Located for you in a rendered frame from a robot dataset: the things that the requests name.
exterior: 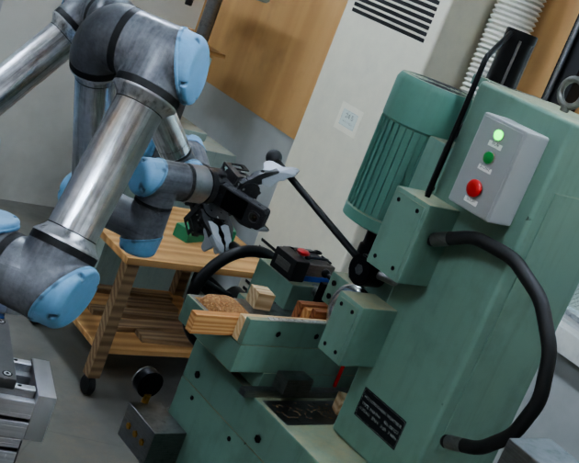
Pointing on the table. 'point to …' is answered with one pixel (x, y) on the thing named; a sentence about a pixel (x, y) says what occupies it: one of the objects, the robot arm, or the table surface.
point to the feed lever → (366, 276)
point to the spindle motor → (401, 143)
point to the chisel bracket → (335, 285)
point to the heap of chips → (221, 303)
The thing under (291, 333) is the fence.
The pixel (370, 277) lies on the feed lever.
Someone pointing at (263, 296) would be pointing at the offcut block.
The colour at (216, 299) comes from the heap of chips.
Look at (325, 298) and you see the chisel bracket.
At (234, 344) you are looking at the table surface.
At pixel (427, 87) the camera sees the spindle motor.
